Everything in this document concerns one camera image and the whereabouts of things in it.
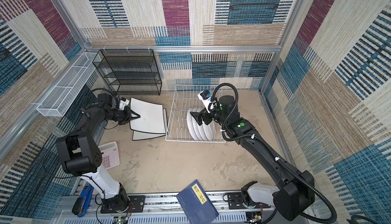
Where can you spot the white square plate black rim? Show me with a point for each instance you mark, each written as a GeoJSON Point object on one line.
{"type": "Point", "coordinates": [138, 136]}

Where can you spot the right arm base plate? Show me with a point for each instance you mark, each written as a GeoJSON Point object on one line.
{"type": "Point", "coordinates": [240, 200]}

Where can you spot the aluminium front rail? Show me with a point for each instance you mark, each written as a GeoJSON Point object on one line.
{"type": "Point", "coordinates": [157, 208]}

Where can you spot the white wire dish rack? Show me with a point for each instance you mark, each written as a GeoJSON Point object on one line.
{"type": "Point", "coordinates": [182, 127]}

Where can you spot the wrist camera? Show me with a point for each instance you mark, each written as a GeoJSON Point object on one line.
{"type": "Point", "coordinates": [208, 101]}
{"type": "Point", "coordinates": [123, 103]}

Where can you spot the pink white calculator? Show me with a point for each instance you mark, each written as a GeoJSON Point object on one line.
{"type": "Point", "coordinates": [110, 155]}

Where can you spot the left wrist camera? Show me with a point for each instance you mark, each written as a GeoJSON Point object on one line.
{"type": "Point", "coordinates": [123, 103]}

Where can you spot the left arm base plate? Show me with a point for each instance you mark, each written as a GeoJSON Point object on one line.
{"type": "Point", "coordinates": [134, 204]}

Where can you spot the black mesh shelf rack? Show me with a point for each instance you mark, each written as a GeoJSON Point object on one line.
{"type": "Point", "coordinates": [129, 72]}

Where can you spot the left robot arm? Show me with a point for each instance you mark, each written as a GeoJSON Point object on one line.
{"type": "Point", "coordinates": [80, 156]}

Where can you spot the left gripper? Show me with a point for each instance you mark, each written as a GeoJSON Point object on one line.
{"type": "Point", "coordinates": [128, 115]}

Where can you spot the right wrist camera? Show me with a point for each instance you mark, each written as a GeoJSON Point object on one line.
{"type": "Point", "coordinates": [208, 101]}

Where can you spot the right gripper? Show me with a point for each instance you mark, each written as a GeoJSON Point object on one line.
{"type": "Point", "coordinates": [205, 115]}

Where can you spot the blue book yellow label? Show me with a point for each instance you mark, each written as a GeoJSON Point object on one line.
{"type": "Point", "coordinates": [196, 204]}

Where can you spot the white mesh wall basket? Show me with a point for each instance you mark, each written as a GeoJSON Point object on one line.
{"type": "Point", "coordinates": [64, 93]}

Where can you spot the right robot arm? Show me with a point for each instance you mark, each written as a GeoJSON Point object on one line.
{"type": "Point", "coordinates": [293, 192]}

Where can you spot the blue stapler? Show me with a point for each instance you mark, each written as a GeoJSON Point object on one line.
{"type": "Point", "coordinates": [81, 205]}

